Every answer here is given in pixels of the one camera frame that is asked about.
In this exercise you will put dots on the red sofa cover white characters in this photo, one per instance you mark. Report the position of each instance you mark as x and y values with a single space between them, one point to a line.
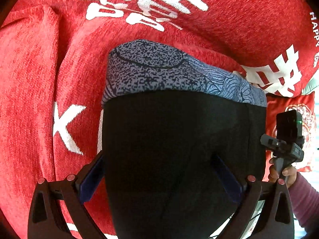
54 59

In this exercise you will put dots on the person's right hand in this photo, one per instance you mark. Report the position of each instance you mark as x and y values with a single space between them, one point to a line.
290 173

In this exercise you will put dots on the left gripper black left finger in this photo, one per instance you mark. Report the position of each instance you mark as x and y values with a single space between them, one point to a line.
45 217

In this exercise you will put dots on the red embroidered cushion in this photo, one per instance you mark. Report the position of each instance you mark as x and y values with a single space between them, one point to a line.
305 105

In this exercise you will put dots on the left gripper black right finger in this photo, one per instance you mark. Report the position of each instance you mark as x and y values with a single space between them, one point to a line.
263 206

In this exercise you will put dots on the black action camera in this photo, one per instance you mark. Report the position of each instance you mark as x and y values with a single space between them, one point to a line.
289 126

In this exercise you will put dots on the black pants with blue trim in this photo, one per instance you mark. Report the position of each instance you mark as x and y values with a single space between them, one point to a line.
169 121

